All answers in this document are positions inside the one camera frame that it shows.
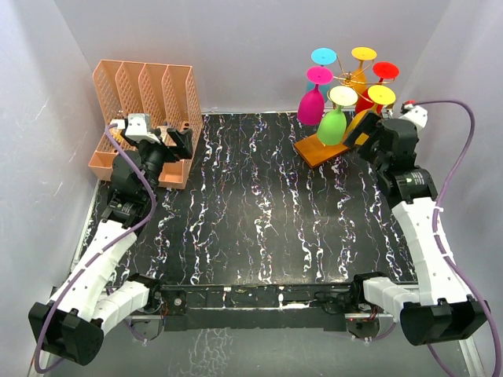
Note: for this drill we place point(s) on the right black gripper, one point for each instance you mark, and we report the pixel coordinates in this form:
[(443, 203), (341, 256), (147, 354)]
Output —
[(372, 128)]

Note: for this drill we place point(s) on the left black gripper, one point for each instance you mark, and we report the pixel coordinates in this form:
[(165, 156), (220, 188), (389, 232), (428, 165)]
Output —
[(182, 148)]

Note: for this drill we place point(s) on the green wine glass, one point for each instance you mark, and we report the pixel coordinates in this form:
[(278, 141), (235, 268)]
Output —
[(333, 124)]

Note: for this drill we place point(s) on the yellow-orange wine glass front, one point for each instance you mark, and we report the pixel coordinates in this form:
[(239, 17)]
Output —
[(379, 96)]

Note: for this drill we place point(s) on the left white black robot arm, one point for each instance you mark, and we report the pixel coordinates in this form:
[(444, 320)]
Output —
[(72, 325)]

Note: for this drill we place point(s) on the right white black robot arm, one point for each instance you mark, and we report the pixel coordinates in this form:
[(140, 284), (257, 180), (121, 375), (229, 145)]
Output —
[(443, 309)]

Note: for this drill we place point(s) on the magenta wine glass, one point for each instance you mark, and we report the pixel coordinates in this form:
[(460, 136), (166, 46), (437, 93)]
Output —
[(312, 105)]

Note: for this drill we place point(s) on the red wine glass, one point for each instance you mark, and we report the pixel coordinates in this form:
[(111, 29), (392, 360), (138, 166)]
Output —
[(387, 72)]

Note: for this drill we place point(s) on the orange wine glass rear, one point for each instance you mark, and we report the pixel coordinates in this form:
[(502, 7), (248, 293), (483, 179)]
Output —
[(365, 57)]

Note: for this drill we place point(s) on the cyan wine glass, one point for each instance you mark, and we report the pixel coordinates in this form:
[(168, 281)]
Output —
[(324, 56)]

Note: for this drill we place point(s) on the peach plastic file organizer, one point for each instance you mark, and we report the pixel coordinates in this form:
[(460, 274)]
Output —
[(167, 92)]

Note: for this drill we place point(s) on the black front base bar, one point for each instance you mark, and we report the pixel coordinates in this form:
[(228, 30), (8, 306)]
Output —
[(251, 306)]

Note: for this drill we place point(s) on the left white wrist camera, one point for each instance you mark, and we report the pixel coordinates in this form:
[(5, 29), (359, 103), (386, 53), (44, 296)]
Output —
[(137, 127)]

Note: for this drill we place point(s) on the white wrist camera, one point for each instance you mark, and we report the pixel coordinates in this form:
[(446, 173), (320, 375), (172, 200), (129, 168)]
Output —
[(414, 113), (137, 127)]

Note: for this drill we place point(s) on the gold wire glass rack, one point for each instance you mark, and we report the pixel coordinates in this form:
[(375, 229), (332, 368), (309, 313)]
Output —
[(315, 153)]

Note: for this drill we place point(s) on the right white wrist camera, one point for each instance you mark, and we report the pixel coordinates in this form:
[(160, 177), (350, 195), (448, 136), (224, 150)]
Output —
[(414, 113)]

